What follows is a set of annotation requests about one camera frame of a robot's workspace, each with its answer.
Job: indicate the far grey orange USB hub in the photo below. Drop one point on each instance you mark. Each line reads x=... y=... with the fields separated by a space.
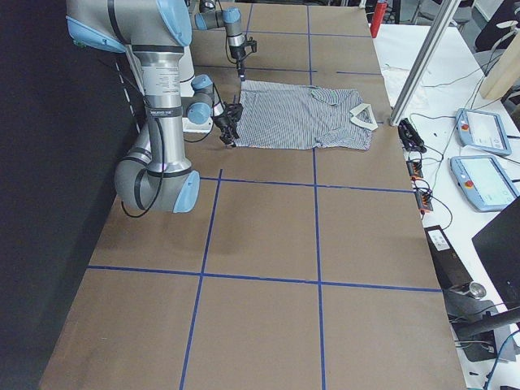
x=414 y=167

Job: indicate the lower blue teach pendant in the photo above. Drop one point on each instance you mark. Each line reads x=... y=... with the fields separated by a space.
x=483 y=181

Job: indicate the red cylinder tube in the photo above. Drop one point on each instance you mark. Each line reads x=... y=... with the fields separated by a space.
x=378 y=17

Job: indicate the blue white striped polo shirt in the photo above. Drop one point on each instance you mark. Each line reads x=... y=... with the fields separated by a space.
x=302 y=117

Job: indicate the black monitor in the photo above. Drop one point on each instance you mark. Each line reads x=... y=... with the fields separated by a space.
x=497 y=246

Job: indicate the black box with white label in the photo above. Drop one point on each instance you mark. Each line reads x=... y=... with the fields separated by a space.
x=449 y=269

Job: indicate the black monitor arm base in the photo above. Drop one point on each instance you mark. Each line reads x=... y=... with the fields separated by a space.
x=481 y=327

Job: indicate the upper blue teach pendant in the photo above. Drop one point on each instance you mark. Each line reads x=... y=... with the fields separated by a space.
x=482 y=130

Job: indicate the aluminium frame post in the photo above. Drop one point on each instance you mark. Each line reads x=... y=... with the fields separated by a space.
x=428 y=48

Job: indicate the silver round knob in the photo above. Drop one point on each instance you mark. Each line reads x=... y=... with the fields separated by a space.
x=477 y=290

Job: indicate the blue teach pendant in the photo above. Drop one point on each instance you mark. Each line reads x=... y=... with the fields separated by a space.
x=483 y=181
x=482 y=130

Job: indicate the beige wooden board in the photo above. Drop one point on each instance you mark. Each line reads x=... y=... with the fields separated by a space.
x=506 y=71

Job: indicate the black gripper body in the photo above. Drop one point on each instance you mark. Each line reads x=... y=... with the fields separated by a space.
x=226 y=121
x=238 y=54

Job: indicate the grey orange usb hub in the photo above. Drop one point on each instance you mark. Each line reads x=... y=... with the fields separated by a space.
x=414 y=167
x=423 y=198

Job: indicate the near grey orange USB hub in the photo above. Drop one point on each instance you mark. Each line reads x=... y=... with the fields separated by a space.
x=423 y=198

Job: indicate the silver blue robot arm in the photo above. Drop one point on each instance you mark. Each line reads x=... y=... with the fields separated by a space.
x=211 y=15
x=155 y=174

